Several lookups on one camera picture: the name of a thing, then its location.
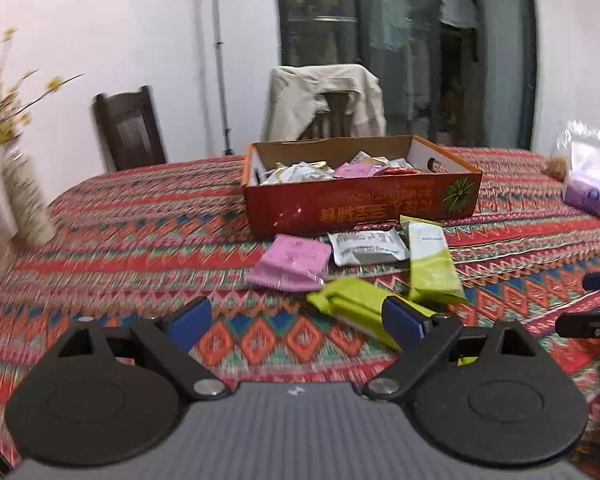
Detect green snack packet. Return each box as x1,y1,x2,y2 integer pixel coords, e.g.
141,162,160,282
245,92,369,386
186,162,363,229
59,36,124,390
306,278,448,351
400,216,466,304

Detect patterned red tablecloth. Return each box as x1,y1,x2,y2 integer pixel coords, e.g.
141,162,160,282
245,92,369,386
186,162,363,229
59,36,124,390
0,148,600,479

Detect white grey snack packet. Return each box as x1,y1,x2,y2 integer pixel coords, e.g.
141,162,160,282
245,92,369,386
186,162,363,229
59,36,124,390
328,229,411,266

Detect pink snack packet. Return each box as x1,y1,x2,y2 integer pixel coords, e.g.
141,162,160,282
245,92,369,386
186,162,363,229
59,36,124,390
247,234,332,292

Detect clear bag with purple pack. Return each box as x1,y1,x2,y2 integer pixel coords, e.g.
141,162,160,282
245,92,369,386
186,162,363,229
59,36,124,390
543,120,600,218

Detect floral ceramic vase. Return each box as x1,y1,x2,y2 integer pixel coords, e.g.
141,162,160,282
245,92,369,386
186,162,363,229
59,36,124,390
1,140,56,247

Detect orange cardboard box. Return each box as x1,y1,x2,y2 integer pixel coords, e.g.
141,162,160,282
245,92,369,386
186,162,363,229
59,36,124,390
242,136,482,240

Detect black light stand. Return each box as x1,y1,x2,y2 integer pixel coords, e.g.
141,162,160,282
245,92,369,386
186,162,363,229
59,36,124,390
211,0,234,156

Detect dark wooden chair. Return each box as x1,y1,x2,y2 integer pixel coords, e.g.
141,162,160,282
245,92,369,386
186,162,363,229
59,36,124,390
92,86,166,171

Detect chair with beige jacket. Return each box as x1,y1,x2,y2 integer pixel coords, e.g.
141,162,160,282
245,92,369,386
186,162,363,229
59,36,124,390
262,64,386,141

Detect yellow flower branches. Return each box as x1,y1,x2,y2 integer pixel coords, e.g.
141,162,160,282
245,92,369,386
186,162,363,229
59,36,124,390
0,27,84,146

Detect dark glass sliding door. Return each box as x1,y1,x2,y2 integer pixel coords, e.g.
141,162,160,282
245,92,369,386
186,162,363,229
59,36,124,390
278,0,538,148

